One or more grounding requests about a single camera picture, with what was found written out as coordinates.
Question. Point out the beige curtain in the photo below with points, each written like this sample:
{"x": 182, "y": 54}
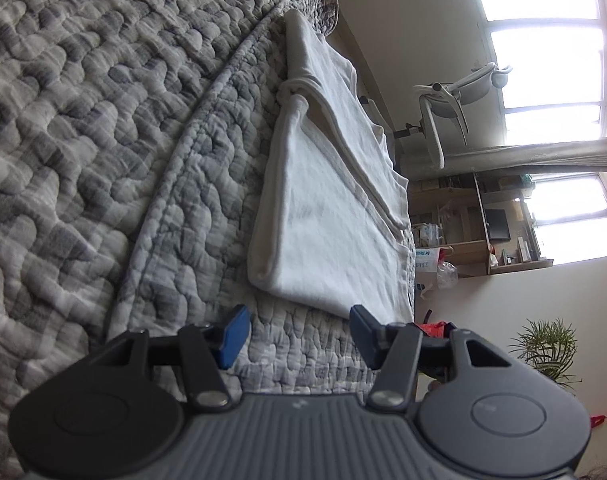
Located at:
{"x": 508, "y": 157}

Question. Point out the red object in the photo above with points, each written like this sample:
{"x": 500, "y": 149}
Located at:
{"x": 433, "y": 330}

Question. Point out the black monitor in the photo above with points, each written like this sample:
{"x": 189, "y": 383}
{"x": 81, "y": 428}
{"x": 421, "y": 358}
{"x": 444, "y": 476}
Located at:
{"x": 498, "y": 224}

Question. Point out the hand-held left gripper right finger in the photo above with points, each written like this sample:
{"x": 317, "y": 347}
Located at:
{"x": 364, "y": 332}

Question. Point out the wooden shelf unit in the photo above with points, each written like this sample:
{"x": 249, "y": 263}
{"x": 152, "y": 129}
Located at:
{"x": 473, "y": 225}

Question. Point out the white printed box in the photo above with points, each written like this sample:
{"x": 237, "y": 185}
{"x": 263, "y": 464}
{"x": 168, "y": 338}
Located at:
{"x": 426, "y": 265}

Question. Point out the grey checkered quilted blanket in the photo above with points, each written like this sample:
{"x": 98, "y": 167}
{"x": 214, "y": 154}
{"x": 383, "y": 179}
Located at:
{"x": 108, "y": 135}

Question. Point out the green potted plant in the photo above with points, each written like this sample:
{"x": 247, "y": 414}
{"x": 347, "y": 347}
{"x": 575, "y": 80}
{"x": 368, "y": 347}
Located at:
{"x": 548, "y": 350}

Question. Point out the clear plastic bag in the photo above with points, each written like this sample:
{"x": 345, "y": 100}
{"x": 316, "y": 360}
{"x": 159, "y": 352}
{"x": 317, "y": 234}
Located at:
{"x": 447, "y": 275}

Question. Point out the white t-shirt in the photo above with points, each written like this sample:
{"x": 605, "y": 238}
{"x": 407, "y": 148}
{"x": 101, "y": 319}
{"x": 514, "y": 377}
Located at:
{"x": 328, "y": 200}

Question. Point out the window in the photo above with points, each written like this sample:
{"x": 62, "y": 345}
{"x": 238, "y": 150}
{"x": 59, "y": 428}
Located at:
{"x": 548, "y": 60}

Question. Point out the white grey office chair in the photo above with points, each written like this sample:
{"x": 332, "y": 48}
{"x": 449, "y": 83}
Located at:
{"x": 443, "y": 105}

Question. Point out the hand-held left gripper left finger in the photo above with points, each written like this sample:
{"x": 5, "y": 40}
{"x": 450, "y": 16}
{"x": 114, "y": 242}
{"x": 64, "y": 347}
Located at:
{"x": 236, "y": 332}

